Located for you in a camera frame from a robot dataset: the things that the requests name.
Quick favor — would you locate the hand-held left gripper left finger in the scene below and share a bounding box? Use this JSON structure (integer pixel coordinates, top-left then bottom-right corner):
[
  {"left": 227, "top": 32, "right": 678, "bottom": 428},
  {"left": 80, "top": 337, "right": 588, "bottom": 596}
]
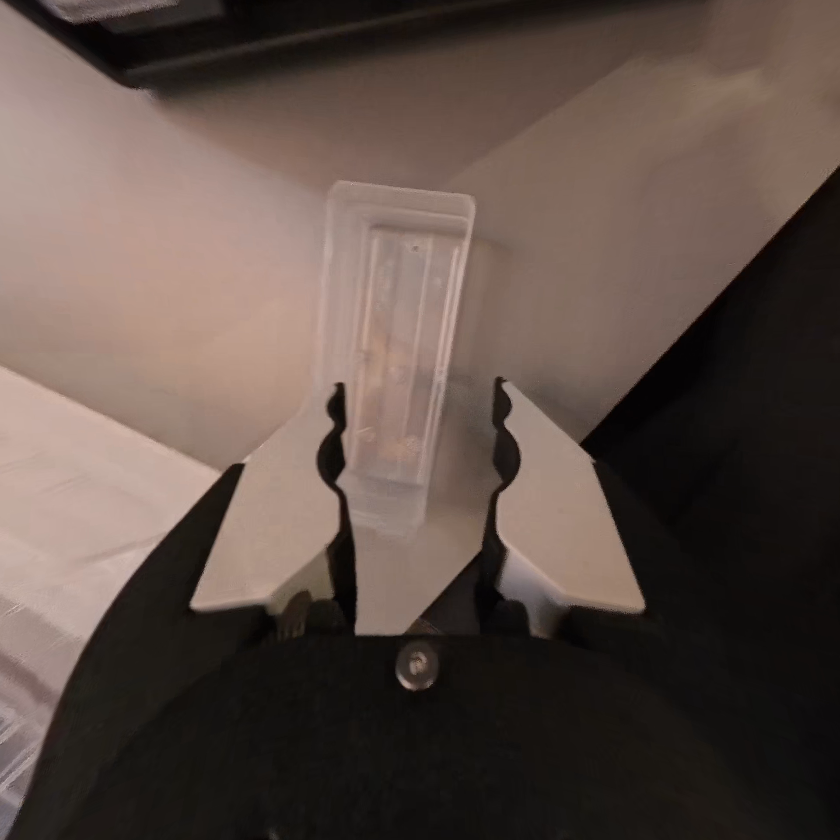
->
[{"left": 189, "top": 382, "right": 360, "bottom": 635}]

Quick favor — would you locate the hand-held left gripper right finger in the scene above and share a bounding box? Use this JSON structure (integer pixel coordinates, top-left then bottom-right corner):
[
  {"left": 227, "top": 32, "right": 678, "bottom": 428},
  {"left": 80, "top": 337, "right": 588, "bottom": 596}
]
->
[{"left": 478, "top": 376, "right": 648, "bottom": 636}]

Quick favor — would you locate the clear plastic storage bin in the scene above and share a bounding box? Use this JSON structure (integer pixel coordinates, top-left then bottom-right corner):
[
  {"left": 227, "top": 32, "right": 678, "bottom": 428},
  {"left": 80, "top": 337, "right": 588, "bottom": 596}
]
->
[{"left": 0, "top": 364, "right": 222, "bottom": 811}]

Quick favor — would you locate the clear plastic drawer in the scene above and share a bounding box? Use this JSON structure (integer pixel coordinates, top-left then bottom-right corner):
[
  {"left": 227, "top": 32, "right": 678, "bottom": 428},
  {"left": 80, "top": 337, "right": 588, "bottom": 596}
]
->
[{"left": 315, "top": 180, "right": 477, "bottom": 537}]

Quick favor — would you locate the black drawer cabinet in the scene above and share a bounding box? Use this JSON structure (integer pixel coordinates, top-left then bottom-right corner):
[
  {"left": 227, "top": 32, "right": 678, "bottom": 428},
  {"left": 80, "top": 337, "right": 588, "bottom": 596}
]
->
[{"left": 0, "top": 0, "right": 713, "bottom": 91}]

